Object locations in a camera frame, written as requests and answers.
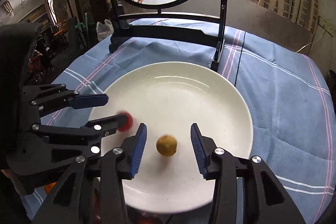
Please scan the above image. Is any red cherry tomato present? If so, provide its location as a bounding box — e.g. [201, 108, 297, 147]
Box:
[117, 110, 134, 132]

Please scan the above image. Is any small orange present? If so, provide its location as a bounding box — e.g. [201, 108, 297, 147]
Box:
[44, 182, 56, 194]

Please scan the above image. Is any white plastic bag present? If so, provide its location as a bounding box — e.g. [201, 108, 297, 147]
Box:
[96, 19, 114, 41]

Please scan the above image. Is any small yellow-green fruit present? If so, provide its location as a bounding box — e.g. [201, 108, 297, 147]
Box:
[156, 135, 178, 157]

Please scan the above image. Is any white round plate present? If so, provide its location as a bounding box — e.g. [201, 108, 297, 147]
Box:
[89, 62, 253, 214]

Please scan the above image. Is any blue striped tablecloth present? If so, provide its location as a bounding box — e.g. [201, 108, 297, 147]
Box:
[50, 27, 335, 223]

